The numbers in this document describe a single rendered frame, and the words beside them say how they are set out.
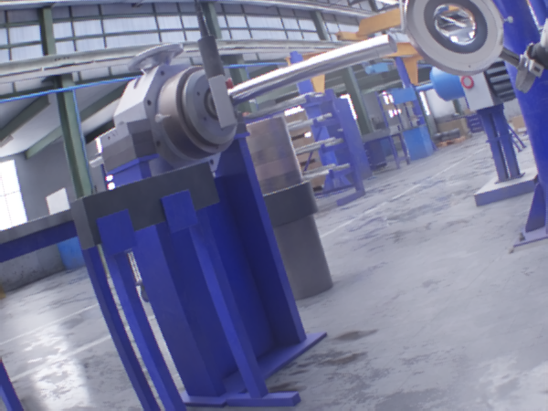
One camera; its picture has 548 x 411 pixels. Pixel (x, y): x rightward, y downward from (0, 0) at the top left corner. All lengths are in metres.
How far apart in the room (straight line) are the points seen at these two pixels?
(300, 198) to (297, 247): 0.28
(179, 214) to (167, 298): 0.46
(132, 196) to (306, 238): 2.19
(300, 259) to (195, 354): 1.68
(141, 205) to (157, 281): 0.54
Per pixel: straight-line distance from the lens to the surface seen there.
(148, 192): 1.92
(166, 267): 2.31
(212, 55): 1.52
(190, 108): 2.37
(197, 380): 2.44
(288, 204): 3.85
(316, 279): 3.96
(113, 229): 1.77
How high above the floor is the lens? 0.78
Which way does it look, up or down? 3 degrees down
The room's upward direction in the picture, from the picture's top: 17 degrees counter-clockwise
